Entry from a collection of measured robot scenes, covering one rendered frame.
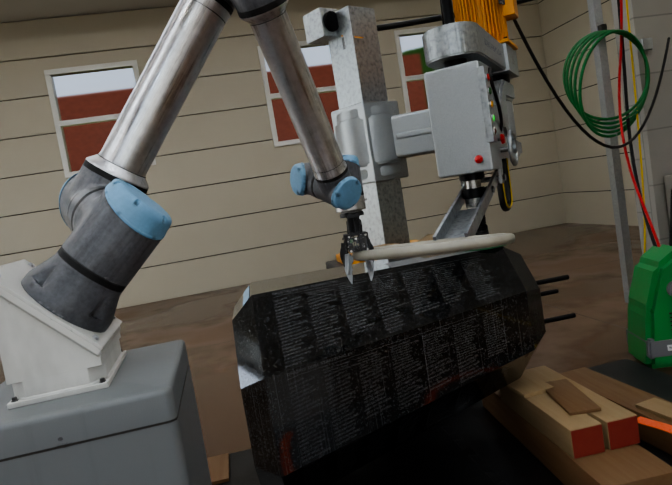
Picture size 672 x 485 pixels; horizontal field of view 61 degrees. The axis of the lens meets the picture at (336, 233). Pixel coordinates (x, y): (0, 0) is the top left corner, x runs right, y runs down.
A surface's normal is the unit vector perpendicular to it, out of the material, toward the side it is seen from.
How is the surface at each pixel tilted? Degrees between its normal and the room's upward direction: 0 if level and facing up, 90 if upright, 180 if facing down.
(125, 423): 90
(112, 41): 90
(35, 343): 90
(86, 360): 90
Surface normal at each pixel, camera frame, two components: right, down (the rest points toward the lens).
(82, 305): 0.67, -0.04
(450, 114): -0.44, 0.14
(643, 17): 0.20, 0.04
